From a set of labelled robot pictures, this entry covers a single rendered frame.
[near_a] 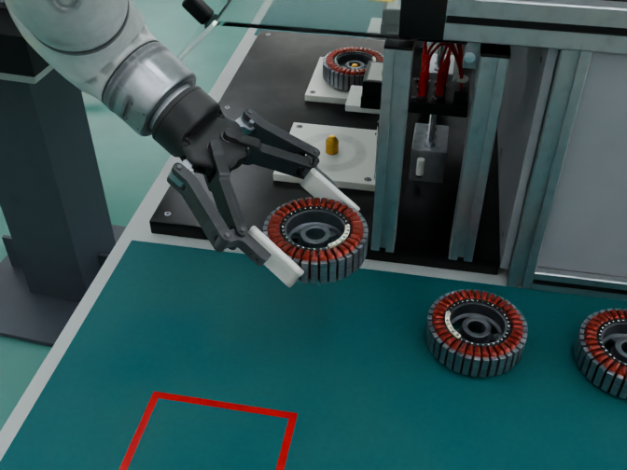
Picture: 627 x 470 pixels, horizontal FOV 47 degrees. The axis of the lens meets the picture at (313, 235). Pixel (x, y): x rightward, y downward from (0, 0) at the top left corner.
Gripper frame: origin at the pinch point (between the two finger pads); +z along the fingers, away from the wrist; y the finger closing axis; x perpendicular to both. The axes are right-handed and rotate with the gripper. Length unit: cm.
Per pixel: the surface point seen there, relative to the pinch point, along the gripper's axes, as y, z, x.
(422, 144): -32.4, 2.5, -6.8
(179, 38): -180, -108, -170
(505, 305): -11.1, 22.0, 0.4
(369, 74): -30.7, -9.3, -2.4
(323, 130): -34.3, -10.6, -19.3
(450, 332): -3.9, 18.6, -1.4
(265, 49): -56, -32, -34
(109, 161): -89, -72, -147
